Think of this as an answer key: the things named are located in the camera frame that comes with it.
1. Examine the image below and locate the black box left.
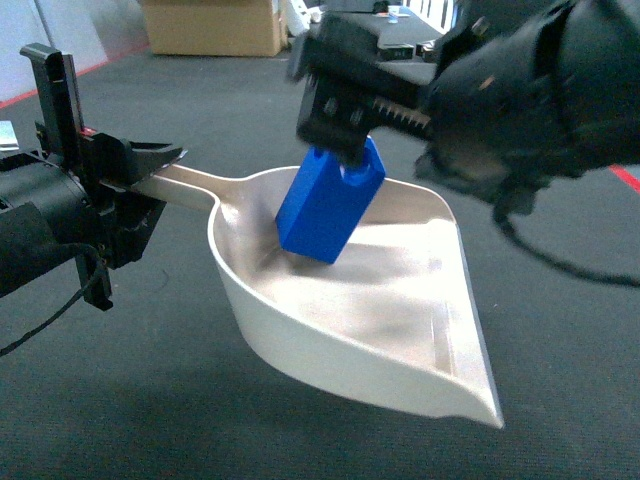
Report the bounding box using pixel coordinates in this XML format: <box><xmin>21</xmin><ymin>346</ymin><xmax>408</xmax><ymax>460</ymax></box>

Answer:
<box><xmin>378</xmin><ymin>43</ymin><xmax>415</xmax><ymax>62</ymax></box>

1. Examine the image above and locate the blue plastic block part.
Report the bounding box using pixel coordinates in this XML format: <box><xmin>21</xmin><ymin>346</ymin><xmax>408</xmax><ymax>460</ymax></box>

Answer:
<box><xmin>276</xmin><ymin>138</ymin><xmax>386</xmax><ymax>264</ymax></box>

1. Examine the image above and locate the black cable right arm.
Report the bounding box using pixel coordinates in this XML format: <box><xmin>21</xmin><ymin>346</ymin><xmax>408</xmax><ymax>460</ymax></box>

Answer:
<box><xmin>492</xmin><ymin>199</ymin><xmax>640</xmax><ymax>289</ymax></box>

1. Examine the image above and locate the beige plastic dustpan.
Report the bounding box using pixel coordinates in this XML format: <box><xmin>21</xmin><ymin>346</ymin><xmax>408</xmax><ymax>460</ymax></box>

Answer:
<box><xmin>136</xmin><ymin>165</ymin><xmax>504</xmax><ymax>428</ymax></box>

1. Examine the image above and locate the large cardboard box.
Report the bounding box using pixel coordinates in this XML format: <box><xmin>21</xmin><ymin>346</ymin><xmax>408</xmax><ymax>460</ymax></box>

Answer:
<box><xmin>141</xmin><ymin>0</ymin><xmax>286</xmax><ymax>57</ymax></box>

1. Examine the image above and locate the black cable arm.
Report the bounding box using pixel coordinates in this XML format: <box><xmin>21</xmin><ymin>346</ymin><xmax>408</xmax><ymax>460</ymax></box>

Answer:
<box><xmin>492</xmin><ymin>199</ymin><xmax>640</xmax><ymax>289</ymax></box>
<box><xmin>0</xmin><ymin>244</ymin><xmax>109</xmax><ymax>359</ymax></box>

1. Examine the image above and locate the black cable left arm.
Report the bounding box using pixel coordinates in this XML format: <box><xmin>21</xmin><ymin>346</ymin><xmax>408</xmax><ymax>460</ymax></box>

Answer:
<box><xmin>0</xmin><ymin>244</ymin><xmax>109</xmax><ymax>359</ymax></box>

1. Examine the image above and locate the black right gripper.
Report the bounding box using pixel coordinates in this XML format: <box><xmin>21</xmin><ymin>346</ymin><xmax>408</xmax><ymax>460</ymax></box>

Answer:
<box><xmin>287</xmin><ymin>11</ymin><xmax>433</xmax><ymax>168</ymax></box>

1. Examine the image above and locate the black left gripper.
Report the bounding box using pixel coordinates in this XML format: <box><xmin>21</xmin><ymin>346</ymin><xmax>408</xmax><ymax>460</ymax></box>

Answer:
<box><xmin>19</xmin><ymin>43</ymin><xmax>187</xmax><ymax>311</ymax></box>

